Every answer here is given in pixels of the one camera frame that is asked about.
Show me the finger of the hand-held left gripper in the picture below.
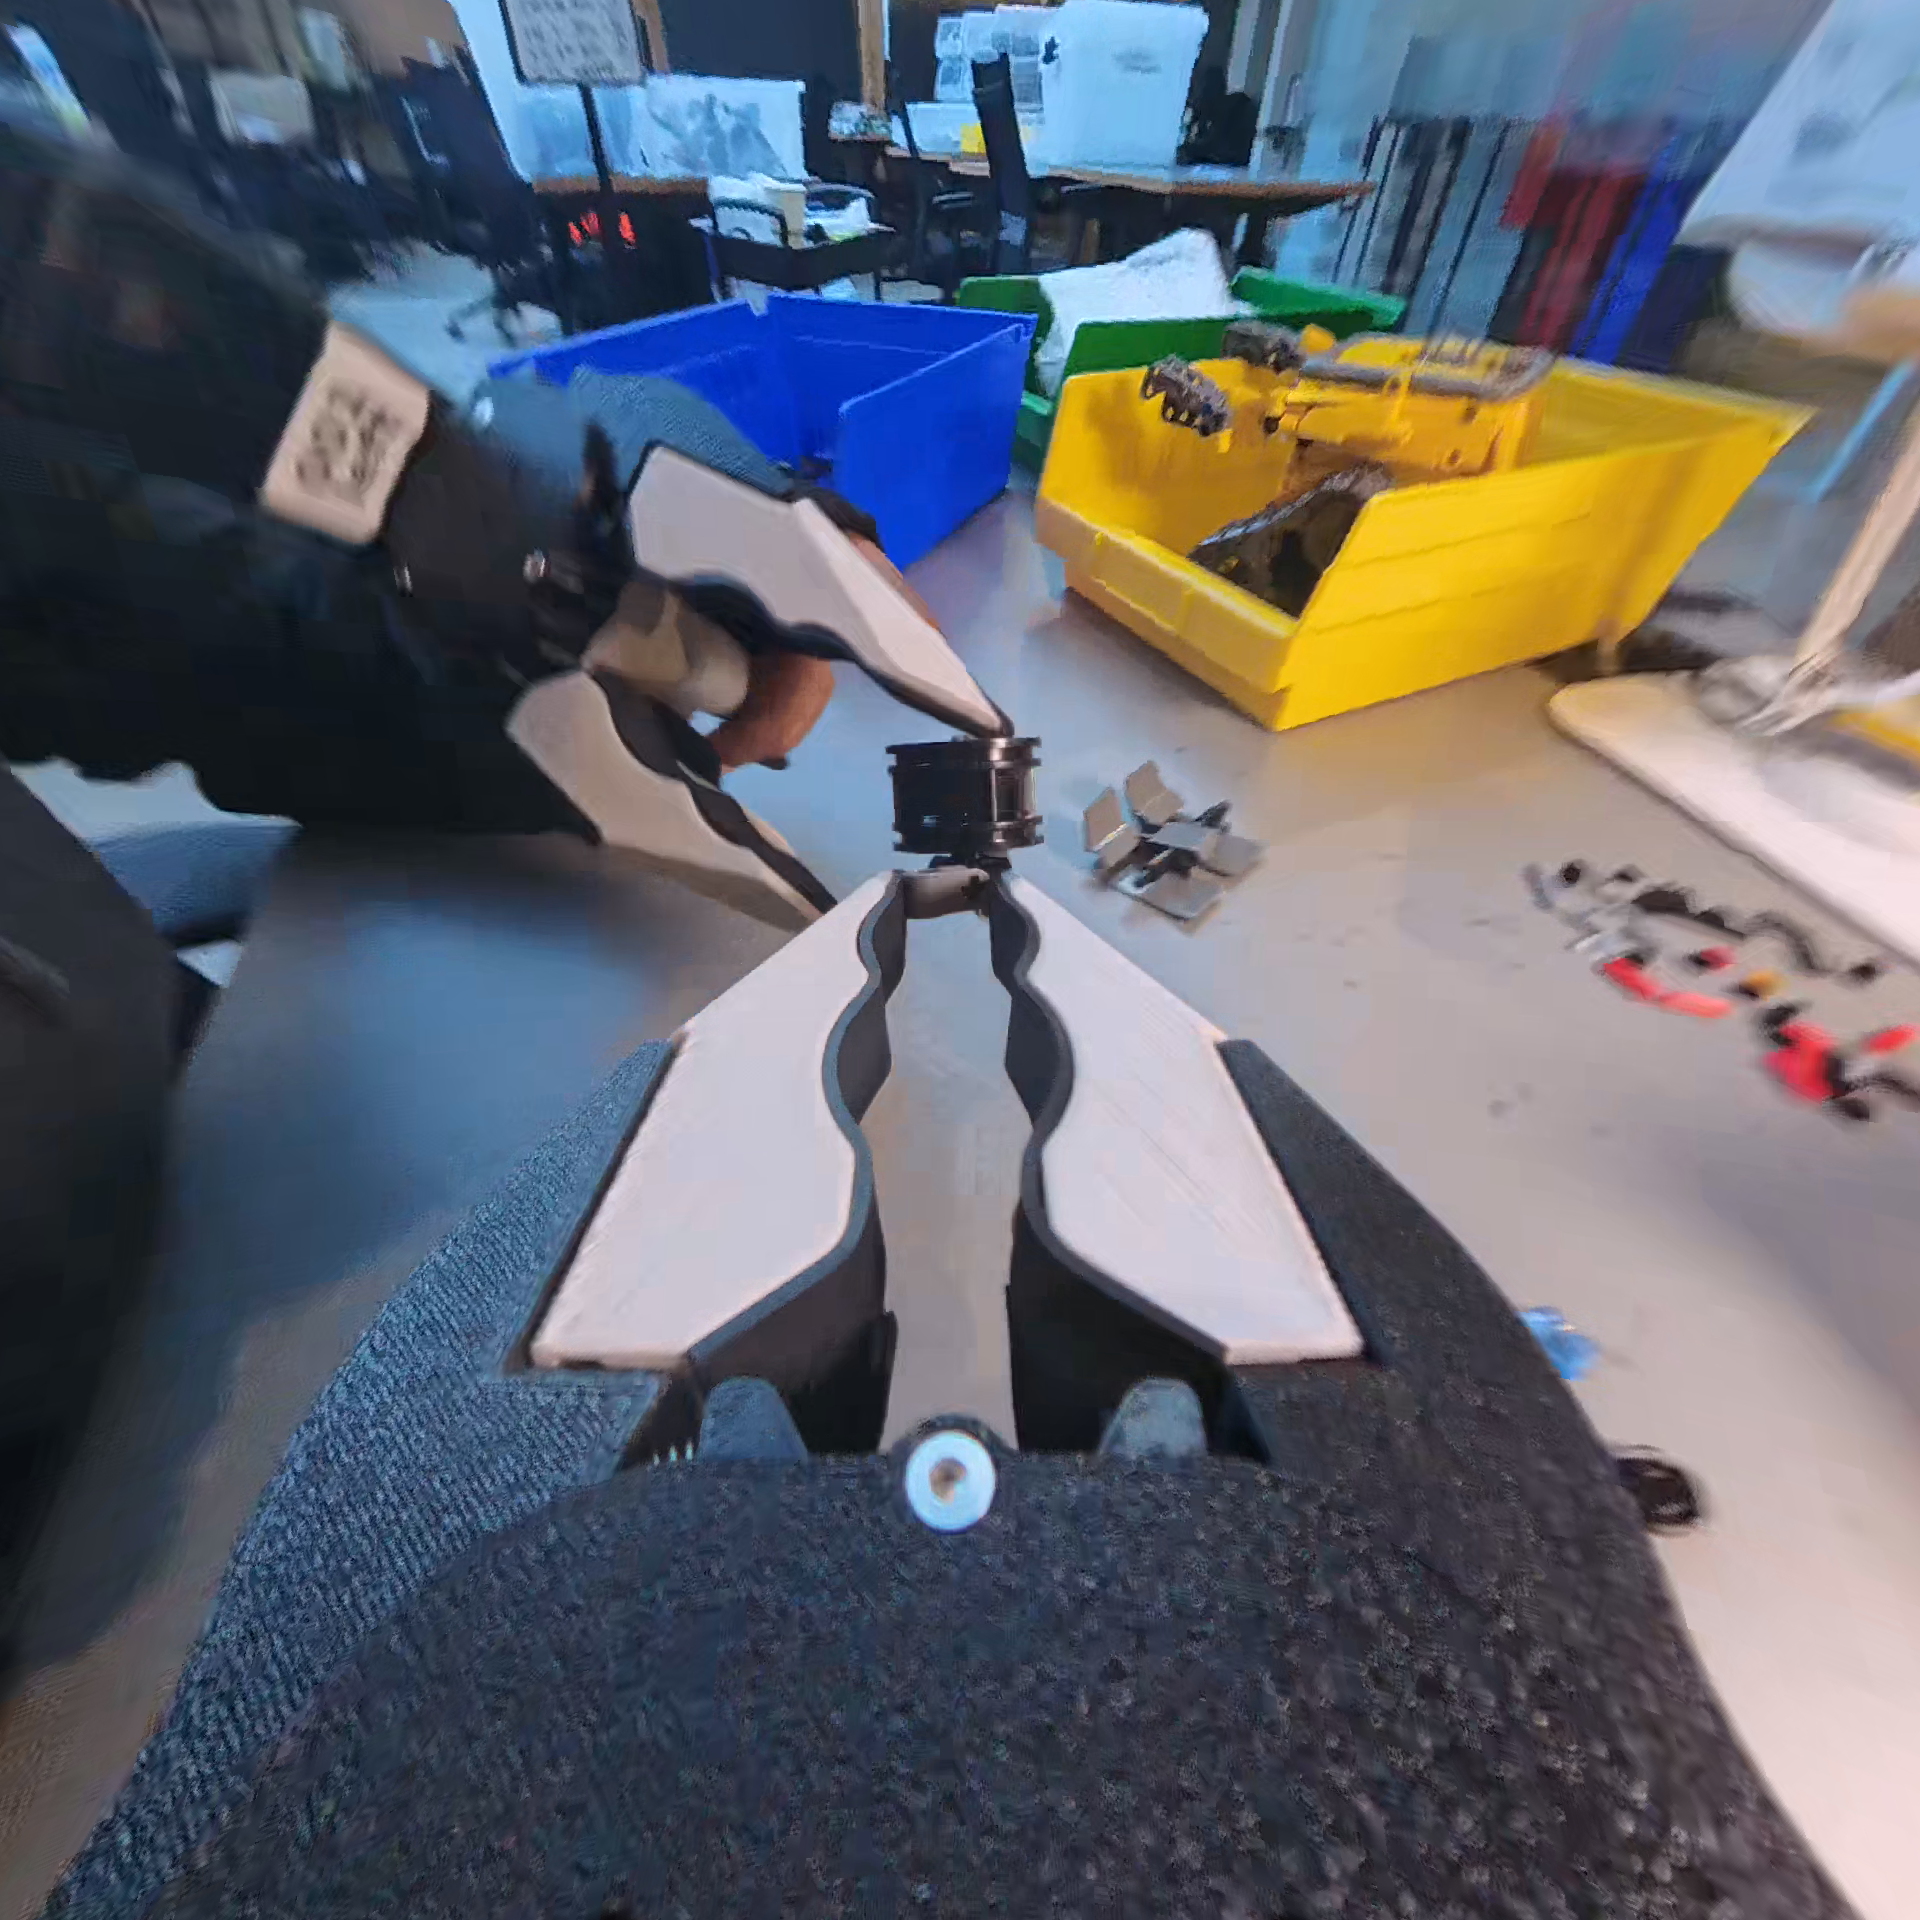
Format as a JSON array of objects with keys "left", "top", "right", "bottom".
[
  {"left": 506, "top": 668, "right": 838, "bottom": 932},
  {"left": 620, "top": 442, "right": 1014, "bottom": 740}
]

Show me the grey panel brick assembly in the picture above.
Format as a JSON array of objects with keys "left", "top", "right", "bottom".
[{"left": 1079, "top": 756, "right": 1262, "bottom": 923}]

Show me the pile of small brick pieces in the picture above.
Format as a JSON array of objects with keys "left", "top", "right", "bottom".
[{"left": 1522, "top": 858, "right": 1920, "bottom": 1127}]

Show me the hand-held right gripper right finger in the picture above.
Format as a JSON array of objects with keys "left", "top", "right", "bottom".
[{"left": 988, "top": 876, "right": 1369, "bottom": 1452}]

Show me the long wooden table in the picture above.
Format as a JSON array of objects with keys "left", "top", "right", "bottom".
[{"left": 884, "top": 147, "right": 1376, "bottom": 263}]

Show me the rack of hanging clothes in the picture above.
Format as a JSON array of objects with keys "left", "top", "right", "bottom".
[{"left": 1357, "top": 112, "right": 1727, "bottom": 368}]

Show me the yellow plastic bin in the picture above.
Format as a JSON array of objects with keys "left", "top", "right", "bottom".
[{"left": 1035, "top": 334, "right": 1815, "bottom": 736}]

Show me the black office chair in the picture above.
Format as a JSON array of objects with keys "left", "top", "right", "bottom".
[{"left": 960, "top": 53, "right": 1090, "bottom": 276}]

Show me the white storage box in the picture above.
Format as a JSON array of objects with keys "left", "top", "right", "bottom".
[{"left": 1035, "top": 0, "right": 1214, "bottom": 171}]

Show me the person's left hand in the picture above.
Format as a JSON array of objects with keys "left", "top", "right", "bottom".
[{"left": 705, "top": 645, "right": 834, "bottom": 774}]

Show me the white cloth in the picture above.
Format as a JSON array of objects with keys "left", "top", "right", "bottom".
[{"left": 1030, "top": 225, "right": 1252, "bottom": 396}]

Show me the yellow tracked robot model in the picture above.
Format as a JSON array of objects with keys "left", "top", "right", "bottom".
[{"left": 1137, "top": 317, "right": 1560, "bottom": 620}]

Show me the person's left forearm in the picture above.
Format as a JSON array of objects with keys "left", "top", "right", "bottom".
[{"left": 0, "top": 434, "right": 601, "bottom": 838}]

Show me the white booklet stand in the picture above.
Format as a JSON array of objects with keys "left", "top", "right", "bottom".
[{"left": 1544, "top": 225, "right": 1920, "bottom": 969}]

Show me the green plastic bin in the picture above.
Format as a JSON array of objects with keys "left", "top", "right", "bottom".
[{"left": 957, "top": 260, "right": 1410, "bottom": 470}]

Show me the black round brick piece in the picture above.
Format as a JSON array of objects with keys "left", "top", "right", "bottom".
[{"left": 1612, "top": 1445, "right": 1703, "bottom": 1530}]

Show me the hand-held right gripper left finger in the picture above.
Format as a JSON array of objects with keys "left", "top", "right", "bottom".
[{"left": 530, "top": 876, "right": 911, "bottom": 1452}]

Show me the small grey connector assembly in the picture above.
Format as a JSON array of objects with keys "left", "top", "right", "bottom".
[{"left": 899, "top": 851, "right": 1010, "bottom": 921}]

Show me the black toy wheel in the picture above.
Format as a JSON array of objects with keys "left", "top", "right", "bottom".
[{"left": 884, "top": 731, "right": 1048, "bottom": 858}]

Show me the blue plastic bin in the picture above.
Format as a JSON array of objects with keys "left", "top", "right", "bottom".
[{"left": 486, "top": 289, "right": 1041, "bottom": 567}]

